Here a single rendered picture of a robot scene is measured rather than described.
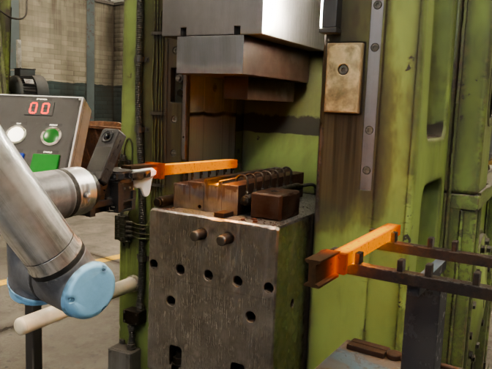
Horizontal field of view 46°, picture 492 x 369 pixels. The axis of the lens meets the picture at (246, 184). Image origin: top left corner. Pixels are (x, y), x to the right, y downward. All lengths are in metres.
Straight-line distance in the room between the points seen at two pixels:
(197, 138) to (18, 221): 0.99
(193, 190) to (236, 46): 0.39
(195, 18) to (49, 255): 0.84
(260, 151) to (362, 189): 0.58
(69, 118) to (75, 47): 9.22
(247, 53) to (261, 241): 0.47
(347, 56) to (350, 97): 0.10
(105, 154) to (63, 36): 9.67
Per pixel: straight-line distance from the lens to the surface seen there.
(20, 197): 0.85
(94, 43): 11.15
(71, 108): 1.72
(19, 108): 1.78
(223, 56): 1.48
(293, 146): 1.91
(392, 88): 1.46
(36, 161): 1.67
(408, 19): 1.47
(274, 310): 1.42
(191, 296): 1.53
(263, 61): 1.55
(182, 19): 1.56
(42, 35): 10.57
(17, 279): 1.05
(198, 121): 1.76
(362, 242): 1.10
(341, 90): 1.47
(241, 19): 1.47
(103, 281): 0.93
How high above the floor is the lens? 1.19
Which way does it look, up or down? 8 degrees down
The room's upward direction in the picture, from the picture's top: 2 degrees clockwise
